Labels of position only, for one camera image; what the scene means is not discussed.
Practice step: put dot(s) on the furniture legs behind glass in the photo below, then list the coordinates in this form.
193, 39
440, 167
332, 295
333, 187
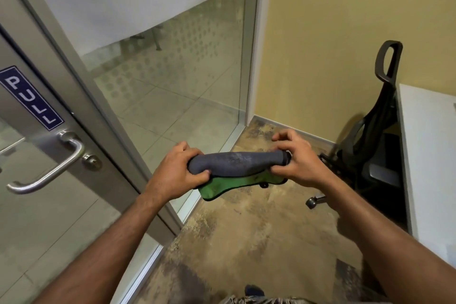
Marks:
158, 42

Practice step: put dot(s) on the person's right hand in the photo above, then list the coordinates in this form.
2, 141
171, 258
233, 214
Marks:
308, 164

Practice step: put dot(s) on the person's right forearm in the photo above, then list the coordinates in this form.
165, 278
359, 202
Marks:
384, 243

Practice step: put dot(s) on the person's right thumb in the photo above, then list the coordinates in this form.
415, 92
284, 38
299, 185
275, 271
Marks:
281, 169

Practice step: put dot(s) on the white desk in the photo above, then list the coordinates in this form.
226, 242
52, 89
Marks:
431, 157

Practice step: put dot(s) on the dark blue shoe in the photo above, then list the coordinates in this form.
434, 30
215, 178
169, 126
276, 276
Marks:
254, 291

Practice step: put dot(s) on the person's left thumb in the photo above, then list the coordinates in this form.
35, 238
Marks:
203, 176

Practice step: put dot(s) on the person's left hand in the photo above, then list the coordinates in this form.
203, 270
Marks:
171, 175

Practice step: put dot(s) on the glass door with metal frame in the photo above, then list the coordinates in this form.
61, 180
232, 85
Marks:
46, 207

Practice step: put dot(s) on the silver door lock cylinder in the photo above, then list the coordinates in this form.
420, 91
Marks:
92, 162

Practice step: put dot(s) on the patterned shorts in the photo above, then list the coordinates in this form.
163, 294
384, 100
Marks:
285, 301

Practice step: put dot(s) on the grey cloth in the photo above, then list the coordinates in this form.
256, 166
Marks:
235, 163

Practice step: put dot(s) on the green cloth with black edge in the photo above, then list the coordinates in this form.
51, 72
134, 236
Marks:
228, 188

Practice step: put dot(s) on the glass partition panel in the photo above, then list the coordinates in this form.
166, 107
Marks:
185, 83

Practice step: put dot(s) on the black office chair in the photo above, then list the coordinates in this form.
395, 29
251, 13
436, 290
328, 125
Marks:
374, 143

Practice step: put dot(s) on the person's left forearm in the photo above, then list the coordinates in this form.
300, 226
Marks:
107, 243

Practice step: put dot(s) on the blue door sign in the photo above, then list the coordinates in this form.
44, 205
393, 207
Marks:
32, 99

